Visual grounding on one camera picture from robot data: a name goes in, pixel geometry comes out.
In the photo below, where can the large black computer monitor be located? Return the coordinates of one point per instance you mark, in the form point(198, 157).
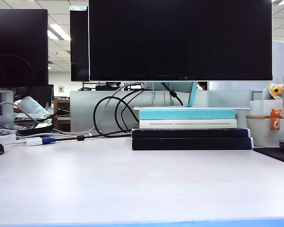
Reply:
point(180, 40)

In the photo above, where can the white VGA adapter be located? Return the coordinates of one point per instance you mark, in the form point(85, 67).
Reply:
point(34, 141)

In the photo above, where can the orange cat figurine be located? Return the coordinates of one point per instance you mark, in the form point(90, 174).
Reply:
point(275, 118)

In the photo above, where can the teal book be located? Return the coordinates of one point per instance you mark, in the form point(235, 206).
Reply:
point(187, 114)

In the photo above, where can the black monitor with thin bezel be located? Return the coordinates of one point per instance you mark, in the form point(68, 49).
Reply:
point(19, 47)

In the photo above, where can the dark monitor with white label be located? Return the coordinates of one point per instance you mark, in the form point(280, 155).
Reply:
point(79, 47)

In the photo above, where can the white printed tube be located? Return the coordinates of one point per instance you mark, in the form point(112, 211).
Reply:
point(34, 106)

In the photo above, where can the thick black book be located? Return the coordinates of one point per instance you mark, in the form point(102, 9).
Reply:
point(191, 143)
point(189, 133)

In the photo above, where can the ceiling light panel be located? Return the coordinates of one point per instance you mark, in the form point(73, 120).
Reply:
point(58, 32)

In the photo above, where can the white paper box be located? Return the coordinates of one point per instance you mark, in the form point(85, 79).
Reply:
point(258, 107)

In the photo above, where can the wooden desk shelf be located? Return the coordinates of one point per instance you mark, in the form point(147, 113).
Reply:
point(60, 120)

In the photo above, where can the sunflower plush toy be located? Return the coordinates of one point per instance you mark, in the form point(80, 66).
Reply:
point(277, 90)

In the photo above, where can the white book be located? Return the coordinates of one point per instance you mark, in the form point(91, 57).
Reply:
point(187, 123)

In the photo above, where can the silver framed purple sign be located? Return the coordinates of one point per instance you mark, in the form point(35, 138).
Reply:
point(6, 113)

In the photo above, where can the white cup with wooden rim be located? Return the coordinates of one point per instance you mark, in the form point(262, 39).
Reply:
point(260, 132)

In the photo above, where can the wall switch plate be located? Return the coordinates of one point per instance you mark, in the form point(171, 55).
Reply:
point(60, 89)

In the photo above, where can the black mouse pad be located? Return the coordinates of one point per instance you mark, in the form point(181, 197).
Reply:
point(274, 154)

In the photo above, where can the stack of magazines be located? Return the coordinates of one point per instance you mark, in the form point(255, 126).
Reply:
point(30, 119)

